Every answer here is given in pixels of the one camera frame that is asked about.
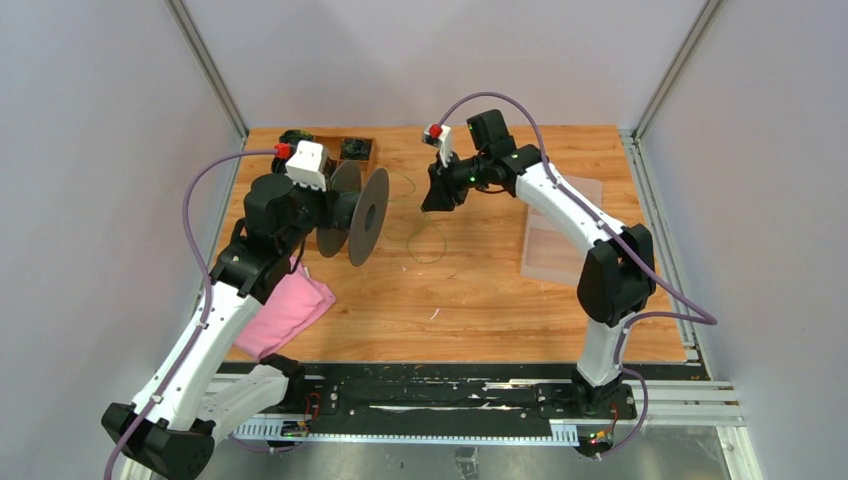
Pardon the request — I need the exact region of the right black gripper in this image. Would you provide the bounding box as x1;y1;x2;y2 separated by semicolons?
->
422;150;491;213

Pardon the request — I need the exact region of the black cable spool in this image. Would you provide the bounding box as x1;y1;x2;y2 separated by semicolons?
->
316;160;390;267

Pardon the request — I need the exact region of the thin green wire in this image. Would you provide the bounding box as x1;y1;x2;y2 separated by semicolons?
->
384;172;448;265

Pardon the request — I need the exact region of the clear plastic box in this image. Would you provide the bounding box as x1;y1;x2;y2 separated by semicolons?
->
516;170;607;287

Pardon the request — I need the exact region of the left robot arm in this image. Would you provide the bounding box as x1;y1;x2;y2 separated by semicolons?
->
101;173;388;479

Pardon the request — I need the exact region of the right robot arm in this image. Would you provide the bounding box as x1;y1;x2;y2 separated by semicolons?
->
421;109;656;417

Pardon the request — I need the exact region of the wooden compartment tray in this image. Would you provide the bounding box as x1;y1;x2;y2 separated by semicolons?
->
314;135;378;179

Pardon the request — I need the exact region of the pink cloth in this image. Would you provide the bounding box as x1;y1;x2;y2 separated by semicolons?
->
233;265;336;360

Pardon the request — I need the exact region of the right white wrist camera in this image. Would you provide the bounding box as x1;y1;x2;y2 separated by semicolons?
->
422;124;455;167

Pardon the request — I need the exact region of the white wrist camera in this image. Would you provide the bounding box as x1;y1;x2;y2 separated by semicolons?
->
285;140;329;192
422;124;455;167

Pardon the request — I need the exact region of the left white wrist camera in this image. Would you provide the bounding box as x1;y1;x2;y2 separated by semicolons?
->
285;140;329;192

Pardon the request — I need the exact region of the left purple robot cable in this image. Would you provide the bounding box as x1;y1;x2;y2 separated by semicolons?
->
102;142;313;480

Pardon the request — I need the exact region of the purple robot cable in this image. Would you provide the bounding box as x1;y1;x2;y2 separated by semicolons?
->
427;91;719;460
102;142;313;480

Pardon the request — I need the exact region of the slotted aluminium cable duct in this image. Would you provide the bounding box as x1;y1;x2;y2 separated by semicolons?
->
231;417;580;447

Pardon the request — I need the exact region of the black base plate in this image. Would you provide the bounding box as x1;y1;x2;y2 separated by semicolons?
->
211;360;710;440

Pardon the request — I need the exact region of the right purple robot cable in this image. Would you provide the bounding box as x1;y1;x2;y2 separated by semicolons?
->
427;91;719;460

